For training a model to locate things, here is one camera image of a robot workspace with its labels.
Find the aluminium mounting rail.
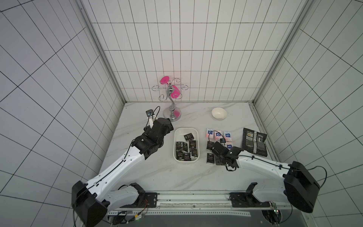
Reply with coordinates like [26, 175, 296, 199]
[107, 191, 297, 218]

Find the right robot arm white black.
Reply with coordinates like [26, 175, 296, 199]
[210, 142, 321, 213]

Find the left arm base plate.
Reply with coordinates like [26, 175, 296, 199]
[122, 193, 158, 208]

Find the pink cup lower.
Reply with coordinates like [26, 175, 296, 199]
[171, 85, 182, 100]

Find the white storage box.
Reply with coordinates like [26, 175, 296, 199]
[173, 127, 200, 163]

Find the left base cable bundle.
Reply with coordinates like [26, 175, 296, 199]
[109, 198, 149, 225]

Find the white ceramic bowl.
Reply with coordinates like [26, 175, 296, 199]
[211, 107, 228, 120]

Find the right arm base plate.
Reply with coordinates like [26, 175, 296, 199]
[229, 193, 270, 208]

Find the black snack bag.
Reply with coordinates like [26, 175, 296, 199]
[242, 128, 257, 154]
[255, 132, 268, 157]

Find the pink cup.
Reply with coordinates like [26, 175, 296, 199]
[171, 85, 182, 100]
[160, 76, 170, 85]

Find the pink Tempo tissue pack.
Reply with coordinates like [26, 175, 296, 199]
[206, 128, 214, 140]
[214, 130, 223, 140]
[224, 131, 233, 142]
[225, 142, 233, 150]

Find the black tissue pack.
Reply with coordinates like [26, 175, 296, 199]
[189, 140, 197, 149]
[206, 153, 215, 165]
[183, 153, 192, 161]
[184, 133, 194, 141]
[206, 141, 214, 150]
[175, 141, 188, 152]
[191, 148, 199, 158]

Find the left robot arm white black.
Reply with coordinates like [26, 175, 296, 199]
[71, 118, 174, 227]

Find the chrome cup holder stand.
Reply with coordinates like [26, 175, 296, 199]
[152, 78, 189, 122]

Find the pink cup upper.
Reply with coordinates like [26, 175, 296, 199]
[160, 76, 170, 85]

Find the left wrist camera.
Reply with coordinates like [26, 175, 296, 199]
[146, 109, 155, 118]

